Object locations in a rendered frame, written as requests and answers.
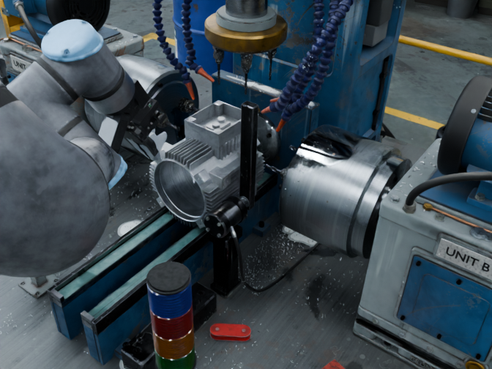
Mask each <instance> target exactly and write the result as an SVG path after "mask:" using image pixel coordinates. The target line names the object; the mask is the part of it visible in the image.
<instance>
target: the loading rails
mask: <svg viewBox="0 0 492 369"><path fill-rule="evenodd" d="M277 175H278V174H276V173H274V174H273V175H271V174H268V173H266V172H264V175H262V176H263V177H262V180H261V181H259V182H258V186H257V192H256V195H255V205H254V207H253V208H252V209H251V210H248V211H247V217H246V218H245V219H244V220H243V221H242V222H241V223H238V224H237V225H238V226H241V227H242V236H241V237H240V238H239V244H240V243H241V242H242V241H243V240H244V239H246V238H247V237H248V236H249V235H250V234H251V233H254V234H256V235H258V236H260V237H263V236H264V235H266V234H267V233H268V232H269V231H270V229H271V225H270V224H268V223H266V222H264V221H265V220H267V219H268V218H269V217H270V216H271V215H272V214H273V213H275V205H276V195H277ZM167 261H174V262H178V263H180V264H184V265H185V266H186V267H187V268H188V269H189V270H190V274H191V283H192V285H193V284H194V283H195V282H198V281H199V280H200V279H201V278H202V277H203V276H204V275H205V274H206V273H207V272H208V271H210V270H211V269H212V268H213V242H210V241H209V232H208V231H206V227H203V228H199V227H198V225H196V226H195V227H193V226H191V227H190V225H188V226H187V224H185V225H184V223H181V221H178V219H175V217H172V214H171V215H170V214H169V209H168V208H167V207H166V206H164V207H162V208H161V209H159V210H157V211H156V212H155V213H154V214H152V215H151V216H149V217H148V218H146V219H145V220H144V221H142V222H141V223H139V224H138V225H137V226H136V227H134V228H132V229H131V230H130V231H128V232H127V233H126V234H124V235H123V236H121V237H120V238H118V239H117V240H116V241H115V242H113V243H111V244H110V245H109V246H107V247H106V248H105V249H103V250H101V251H100V252H99V253H98V254H96V255H95V256H93V257H92V258H90V259H89V260H88V261H86V262H85V263H84V264H82V265H80V266H79V267H78V268H77V269H75V270H74V271H72V272H71V273H69V274H68V275H67V276H65V277H64V278H62V279H61V280H60V281H59V282H57V283H55V284H54V285H53V286H51V287H50V288H49V289H47V292H48V297H49V300H50V302H51V307H52V310H53V315H54V318H55V321H56V326H57V329H58V331H59V332H60V333H62V334H63V335H64V336H65V337H67V338H68V339H69V340H72V339H73V338H74V337H75V336H77V335H78V334H79V333H81V332H82V331H83V330H84V331H85V334H86V340H87V343H88V347H89V353H90V356H92V357H93V358H95V359H96V360H97V361H98V362H100V363H101V364H102V365H105V364H106V363H107V362H108V361H110V360H111V359H112V358H113V357H114V356H115V355H116V356H117V357H118V358H119V359H121V360H122V354H121V348H123V347H124V346H125V345H126V344H127V343H128V342H129V341H131V340H132V339H133V338H134V337H135V336H136V335H137V334H138V333H139V332H141V331H142V330H143V329H144V328H145V327H146V326H147V325H148V324H149V323H151V322H152V321H151V315H150V308H149V296H148V290H147V284H146V276H147V274H148V272H149V270H150V269H151V268H152V267H154V266H156V265H158V264H160V263H163V262H167Z"/></svg>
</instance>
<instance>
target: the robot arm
mask: <svg viewBox="0 0 492 369"><path fill-rule="evenodd" d="M41 47H42V53H43V55H41V56H40V57H39V58H38V59H36V60H35V61H34V62H33V63H32V64H30V65H29V66H28V67H27V68H26V69H25V70H24V71H23V72H22V73H21V74H20V75H18V76H17V77H16V78H15V79H14V80H13V81H11V82H10V83H9V84H8V85H7V86H5V85H4V84H3V83H2V82H1V81H0V275H5V276H9V277H42V276H48V275H52V274H55V273H57V272H61V271H63V270H66V269H68V268H69V267H71V266H73V265H74V264H77V263H78V262H79V261H81V260H82V259H83V258H85V257H86V256H87V255H88V254H89V253H90V252H91V251H92V250H93V249H94V247H95V246H96V244H97V243H98V241H99V240H100V238H101V236H102V235H103V232H104V230H105V227H106V226H107V222H108V217H109V214H110V208H111V197H110V191H109V190H110V189H111V188H112V187H113V186H114V185H115V184H116V183H117V182H118V181H119V180H120V179H121V178H122V177H123V176H124V174H125V172H126V171H127V164H126V162H125V161H123V158H122V156H121V155H120V154H119V150H120V147H121V144H122V140H123V138H124V139H125V140H126V141H128V142H129V143H130V144H131V145H132V146H134V147H135V148H136V149H137V150H138V151H139V152H141V153H142V154H144V155H145V156H146V157H148V158H149V159H151V160H159V159H160V150H161V149H162V147H163V144H164V143H165V141H166V139H167V133H166V132H162V133H160V134H159V135H155V127H156V126H157V124H158V123H160V124H162V123H163V121H164V119H165V118H166V116H167V115H166V113H165V111H164V110H163V109H162V108H161V106H160V104H159V103H158V101H156V100H153V99H152V98H150V96H149V95H148V94H147V93H146V91H145V89H144V88H143V87H142V85H141V84H140V83H139V81H138V80H136V79H134V78H131V77H130V76H129V75H128V73H127V72H126V70H125V69H124V68H123V66H121V65H120V63H119V62H118V60H117V59H116V57H115V56H114V55H113V54H112V52H111V50H110V49H109V48H108V46H107V45H106V44H105V42H104V41H103V37H102V36H101V35H100V34H99V33H97V32H96V30H95V29H94V28H93V26H92V25H91V24H89V23H87V22H86V21H84V20H76V19H75V20H66V21H64V22H61V23H59V24H57V25H55V26H54V27H53V28H51V29H50V30H49V31H48V32H47V34H46V35H45V36H44V37H43V39H42V44H41ZM80 96H82V97H83V98H84V99H85V100H86V101H87V102H88V103H89V104H90V106H91V107H93V109H95V110H96V112H98V113H101V114H105V115H104V117H103V120H102V124H101V126H100V131H99V133H98V134H97V133H96V132H95V131H94V130H93V129H92V128H91V127H90V126H89V125H88V124H87V123H86V122H85V121H84V120H83V119H82V118H81V117H80V116H79V115H78V114H77V113H76V112H75V111H74V110H73V109H72V108H71V107H70V105H71V104H73V103H74V102H75V101H76V100H77V99H78V98H79V97H80ZM149 103H150V104H151V103H153V104H152V105H149ZM158 107H159V109H160V110H161V111H162V112H163V115H162V116H161V117H160V118H159V119H158V116H159V115H160V112H159V111H156V110H157V108H158Z"/></svg>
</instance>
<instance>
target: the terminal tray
mask: <svg viewBox="0 0 492 369"><path fill-rule="evenodd" d="M217 103H221V104H217ZM190 118H193V120H190ZM216 130H220V131H216ZM184 134H185V140H186V139H188V138H190V139H191V138H193V139H196V140H198V141H201V142H202V143H203V142H205V145H207V144H208V147H211V148H212V150H213V149H215V157H216V158H217V159H219V160H223V157H224V158H227V155H230V152H231V153H234V150H235V151H237V148H239V149H240V140H241V109H240V108H237V107H234V106H232V105H229V104H227V103H225V102H222V101H219V100H218V101H216V102H214V103H212V104H211V105H209V106H207V107H205V108H204V109H202V110H200V111H199V112H197V113H194V114H193V115H192V116H189V117H188V118H186V119H185V120H184Z"/></svg>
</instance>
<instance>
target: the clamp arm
mask: <svg viewBox="0 0 492 369"><path fill-rule="evenodd" d="M257 134H258V105H257V104H255V103H253V102H249V101H245V102H244V103H242V104H241V140H240V177H239V199H241V200H243V199H246V200H244V202H245V203H247V204H246V207H247V210H251V209H252V208H253V207H254V205H255V187H256V152H257Z"/></svg>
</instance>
